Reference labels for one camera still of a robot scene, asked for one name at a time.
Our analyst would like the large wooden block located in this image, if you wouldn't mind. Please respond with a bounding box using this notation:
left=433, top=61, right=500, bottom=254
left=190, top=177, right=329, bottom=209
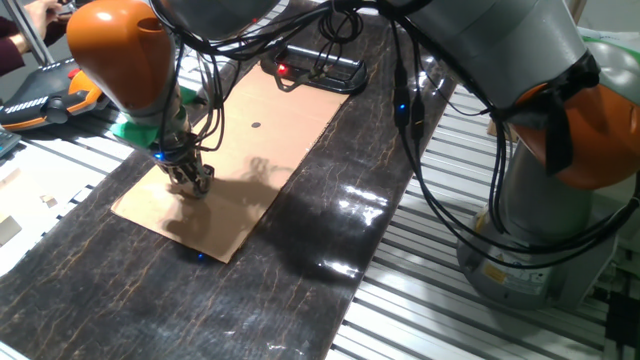
left=0, top=214, right=24, bottom=247

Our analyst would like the black plastic tray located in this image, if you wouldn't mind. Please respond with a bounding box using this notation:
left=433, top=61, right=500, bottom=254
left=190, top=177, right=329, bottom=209
left=259, top=43, right=369, bottom=96

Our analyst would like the black keyboard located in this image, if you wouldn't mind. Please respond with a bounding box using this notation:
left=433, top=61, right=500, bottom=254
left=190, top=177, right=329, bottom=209
left=0, top=128, right=22, bottom=159

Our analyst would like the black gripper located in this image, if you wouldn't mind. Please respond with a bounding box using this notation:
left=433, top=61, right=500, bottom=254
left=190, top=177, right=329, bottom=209
left=153, top=138, right=216, bottom=199

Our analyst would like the dark marble pattern mat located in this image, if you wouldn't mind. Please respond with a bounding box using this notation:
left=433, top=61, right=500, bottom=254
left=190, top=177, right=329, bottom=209
left=0, top=0, right=461, bottom=360

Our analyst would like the black cable bundle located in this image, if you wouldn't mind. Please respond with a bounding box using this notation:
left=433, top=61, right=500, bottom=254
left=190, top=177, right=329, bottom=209
left=149, top=0, right=640, bottom=271

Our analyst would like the person hand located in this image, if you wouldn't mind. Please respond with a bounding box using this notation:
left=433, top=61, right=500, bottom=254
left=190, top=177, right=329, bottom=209
left=22, top=0, right=76, bottom=41

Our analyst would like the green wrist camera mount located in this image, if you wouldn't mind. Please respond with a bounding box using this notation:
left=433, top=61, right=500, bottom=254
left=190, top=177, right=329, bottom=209
left=109, top=85, right=199, bottom=150

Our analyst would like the orange black teach pendant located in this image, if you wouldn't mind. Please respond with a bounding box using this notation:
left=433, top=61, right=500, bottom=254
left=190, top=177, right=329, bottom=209
left=0, top=57, right=114, bottom=132

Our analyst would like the brown cardboard sheet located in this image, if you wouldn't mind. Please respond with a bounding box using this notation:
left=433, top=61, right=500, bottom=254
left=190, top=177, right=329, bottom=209
left=110, top=64, right=350, bottom=265

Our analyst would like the aluminium frame post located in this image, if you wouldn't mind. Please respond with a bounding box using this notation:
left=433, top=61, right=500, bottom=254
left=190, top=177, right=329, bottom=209
left=7, top=0, right=54, bottom=66

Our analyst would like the white paper sheet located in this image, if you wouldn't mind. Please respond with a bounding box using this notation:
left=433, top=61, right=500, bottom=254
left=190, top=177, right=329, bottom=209
left=0, top=142, right=99, bottom=277

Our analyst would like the forearm in dark red sleeve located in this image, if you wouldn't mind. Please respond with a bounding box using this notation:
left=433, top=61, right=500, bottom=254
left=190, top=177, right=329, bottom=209
left=0, top=17, right=34, bottom=76

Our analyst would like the thin wooden plank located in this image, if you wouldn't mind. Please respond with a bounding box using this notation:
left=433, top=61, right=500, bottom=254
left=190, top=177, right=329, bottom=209
left=0, top=167, right=24, bottom=191

